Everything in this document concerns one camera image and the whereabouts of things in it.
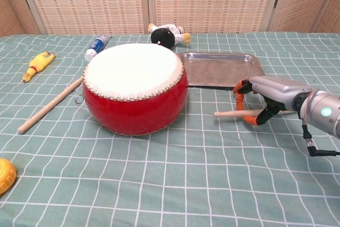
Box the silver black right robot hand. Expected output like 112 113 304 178
233 75 313 127

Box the wooden drumstick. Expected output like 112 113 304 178
17 77 84 134
214 108 297 119

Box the rectangular stainless steel tray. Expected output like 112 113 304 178
177 52 266 90

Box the red drum with white skin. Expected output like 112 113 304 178
81 43 190 137

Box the green checked tablecloth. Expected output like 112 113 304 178
0 31 340 227

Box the black and white plush doll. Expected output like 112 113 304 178
148 23 192 47

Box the blue and white toothpaste tube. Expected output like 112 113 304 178
84 34 113 62

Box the woven bamboo folding screen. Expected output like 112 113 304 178
0 0 340 36

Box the yellow rubber chicken toy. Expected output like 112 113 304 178
22 52 57 83

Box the yellow orange plastic toy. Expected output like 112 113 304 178
0 157 18 196

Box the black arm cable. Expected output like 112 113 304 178
301 123 340 157

